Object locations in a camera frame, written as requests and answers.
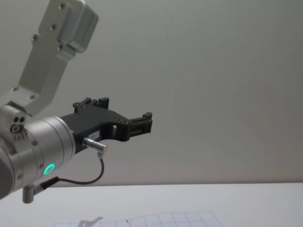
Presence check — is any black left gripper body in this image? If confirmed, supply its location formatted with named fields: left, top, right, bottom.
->
left=60, top=105, right=127, bottom=156

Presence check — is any white table cloth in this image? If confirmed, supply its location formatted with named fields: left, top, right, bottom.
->
left=0, top=182, right=303, bottom=227

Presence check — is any white grid-lined sheet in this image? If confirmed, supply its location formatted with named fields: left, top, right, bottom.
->
left=53, top=210, right=228, bottom=227

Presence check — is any thin dark gripper cable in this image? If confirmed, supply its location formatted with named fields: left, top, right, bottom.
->
left=33, top=138, right=110, bottom=190

